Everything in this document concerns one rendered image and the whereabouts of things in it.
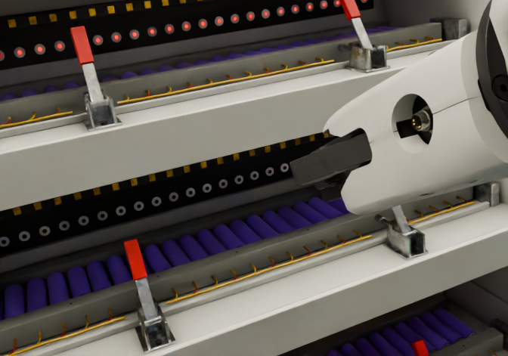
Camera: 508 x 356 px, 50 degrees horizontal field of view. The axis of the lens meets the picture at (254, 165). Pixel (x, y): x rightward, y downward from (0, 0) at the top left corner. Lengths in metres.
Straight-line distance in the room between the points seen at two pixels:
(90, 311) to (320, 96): 0.29
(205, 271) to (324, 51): 0.26
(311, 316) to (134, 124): 0.24
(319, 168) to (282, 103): 0.25
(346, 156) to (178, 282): 0.33
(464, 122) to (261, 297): 0.37
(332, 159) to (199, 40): 0.44
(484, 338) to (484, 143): 0.57
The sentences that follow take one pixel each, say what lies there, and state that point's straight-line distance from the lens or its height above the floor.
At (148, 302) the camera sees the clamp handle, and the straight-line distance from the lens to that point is 0.49.
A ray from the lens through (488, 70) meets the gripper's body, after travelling 0.19.
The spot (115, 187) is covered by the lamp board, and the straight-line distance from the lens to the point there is 0.62.
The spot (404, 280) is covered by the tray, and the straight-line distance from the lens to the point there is 0.57.
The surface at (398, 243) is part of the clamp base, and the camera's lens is 0.58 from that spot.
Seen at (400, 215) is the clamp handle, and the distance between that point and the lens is 0.58.
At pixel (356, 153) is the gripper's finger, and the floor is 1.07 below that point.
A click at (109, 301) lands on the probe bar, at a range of 0.54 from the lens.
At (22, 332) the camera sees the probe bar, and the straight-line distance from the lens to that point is 0.54.
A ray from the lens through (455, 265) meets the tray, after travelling 0.61.
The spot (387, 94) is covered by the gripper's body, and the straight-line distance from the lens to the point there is 0.21.
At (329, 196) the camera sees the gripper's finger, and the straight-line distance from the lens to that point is 0.33.
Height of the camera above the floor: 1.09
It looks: 4 degrees down
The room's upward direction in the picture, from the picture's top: 13 degrees counter-clockwise
